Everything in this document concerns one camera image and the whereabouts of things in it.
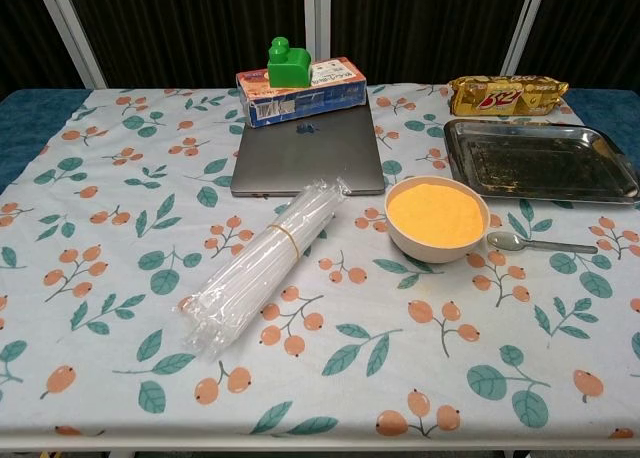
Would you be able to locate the tan rubber band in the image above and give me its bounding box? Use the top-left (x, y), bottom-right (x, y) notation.
top-left (266, 222), bottom-right (303, 259)

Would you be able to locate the beige round bowl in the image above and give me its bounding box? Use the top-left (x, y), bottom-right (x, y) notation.
top-left (383, 175), bottom-right (491, 265)

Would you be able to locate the floral printed tablecloth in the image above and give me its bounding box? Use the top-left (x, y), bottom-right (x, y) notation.
top-left (0, 83), bottom-right (640, 442)

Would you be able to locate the bundle of clear wrapped straws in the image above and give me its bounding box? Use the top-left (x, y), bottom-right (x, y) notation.
top-left (175, 176), bottom-right (352, 363)

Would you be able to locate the black fabric partition screen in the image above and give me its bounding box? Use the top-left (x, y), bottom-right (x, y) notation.
top-left (509, 0), bottom-right (640, 92)
top-left (314, 0), bottom-right (539, 87)
top-left (0, 0), bottom-right (96, 99)
top-left (47, 0), bottom-right (316, 89)

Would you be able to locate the rectangular stainless steel tray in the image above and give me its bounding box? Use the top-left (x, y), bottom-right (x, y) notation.
top-left (443, 118), bottom-right (640, 206)

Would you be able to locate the gold snack packet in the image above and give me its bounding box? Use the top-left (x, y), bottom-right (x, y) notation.
top-left (446, 75), bottom-right (571, 118)

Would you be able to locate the green toy building block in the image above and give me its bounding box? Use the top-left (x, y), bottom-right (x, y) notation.
top-left (266, 36), bottom-right (315, 89)

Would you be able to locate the orange and blue carton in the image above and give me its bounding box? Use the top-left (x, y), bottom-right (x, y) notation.
top-left (235, 56), bottom-right (369, 128)

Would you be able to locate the grey closed laptop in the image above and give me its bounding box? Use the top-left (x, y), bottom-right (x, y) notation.
top-left (229, 100), bottom-right (386, 199)

